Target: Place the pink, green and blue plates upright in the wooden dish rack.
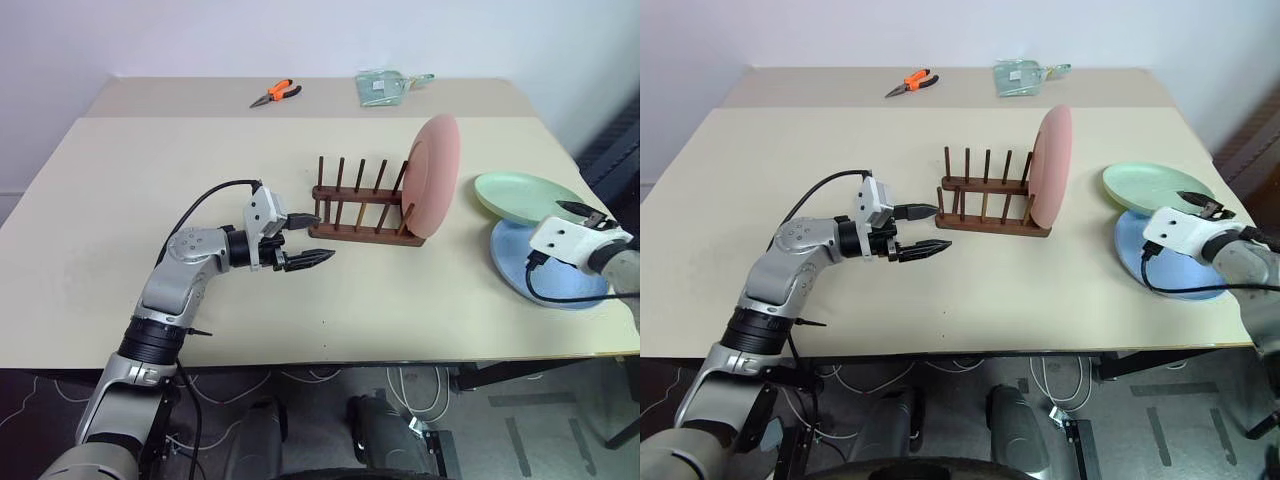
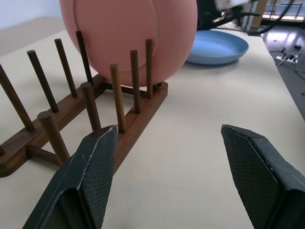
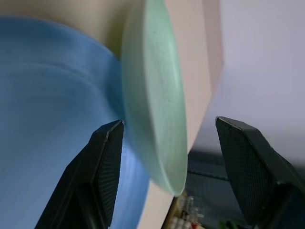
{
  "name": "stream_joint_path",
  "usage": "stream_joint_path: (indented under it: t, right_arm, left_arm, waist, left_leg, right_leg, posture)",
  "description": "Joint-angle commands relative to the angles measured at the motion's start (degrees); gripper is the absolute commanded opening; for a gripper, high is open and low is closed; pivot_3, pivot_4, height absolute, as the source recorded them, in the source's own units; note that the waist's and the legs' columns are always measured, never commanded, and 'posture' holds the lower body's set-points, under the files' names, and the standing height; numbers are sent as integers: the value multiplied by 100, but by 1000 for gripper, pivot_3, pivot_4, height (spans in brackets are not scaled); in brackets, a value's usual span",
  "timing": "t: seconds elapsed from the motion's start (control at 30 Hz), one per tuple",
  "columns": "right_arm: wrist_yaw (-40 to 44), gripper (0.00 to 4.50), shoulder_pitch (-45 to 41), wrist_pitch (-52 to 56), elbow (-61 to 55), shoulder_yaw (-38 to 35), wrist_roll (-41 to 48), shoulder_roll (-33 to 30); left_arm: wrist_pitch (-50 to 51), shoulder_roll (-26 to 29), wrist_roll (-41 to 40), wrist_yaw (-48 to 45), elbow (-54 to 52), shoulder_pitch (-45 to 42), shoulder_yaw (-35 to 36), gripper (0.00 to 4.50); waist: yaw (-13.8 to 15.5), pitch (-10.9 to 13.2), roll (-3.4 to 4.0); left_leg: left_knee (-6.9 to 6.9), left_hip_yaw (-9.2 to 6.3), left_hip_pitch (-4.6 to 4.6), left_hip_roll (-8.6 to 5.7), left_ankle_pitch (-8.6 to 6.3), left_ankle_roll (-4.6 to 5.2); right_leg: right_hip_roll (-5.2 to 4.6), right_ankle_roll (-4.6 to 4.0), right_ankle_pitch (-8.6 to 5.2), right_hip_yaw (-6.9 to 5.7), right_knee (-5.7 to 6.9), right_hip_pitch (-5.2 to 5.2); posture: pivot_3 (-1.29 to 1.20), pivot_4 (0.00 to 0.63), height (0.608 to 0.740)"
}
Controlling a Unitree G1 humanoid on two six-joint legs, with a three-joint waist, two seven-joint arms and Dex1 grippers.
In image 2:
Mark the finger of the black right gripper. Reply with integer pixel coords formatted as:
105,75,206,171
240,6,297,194
197,15,239,31

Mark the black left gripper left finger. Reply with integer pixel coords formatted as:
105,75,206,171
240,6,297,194
22,125,119,229

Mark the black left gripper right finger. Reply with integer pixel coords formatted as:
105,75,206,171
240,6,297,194
221,124,305,229

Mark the dark wooden dish rack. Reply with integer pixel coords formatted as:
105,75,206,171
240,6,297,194
0,31,169,178

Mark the blue plate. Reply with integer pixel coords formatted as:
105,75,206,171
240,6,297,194
185,30,250,66

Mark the white power strip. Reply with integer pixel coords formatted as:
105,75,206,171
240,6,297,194
275,54,299,64

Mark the pink plate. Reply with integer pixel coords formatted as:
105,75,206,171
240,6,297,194
59,0,199,88

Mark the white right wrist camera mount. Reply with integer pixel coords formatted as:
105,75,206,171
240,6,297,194
213,0,251,10

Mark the light wooden post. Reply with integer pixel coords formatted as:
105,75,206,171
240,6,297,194
252,0,268,32

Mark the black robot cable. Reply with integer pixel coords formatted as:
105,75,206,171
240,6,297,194
234,0,301,34

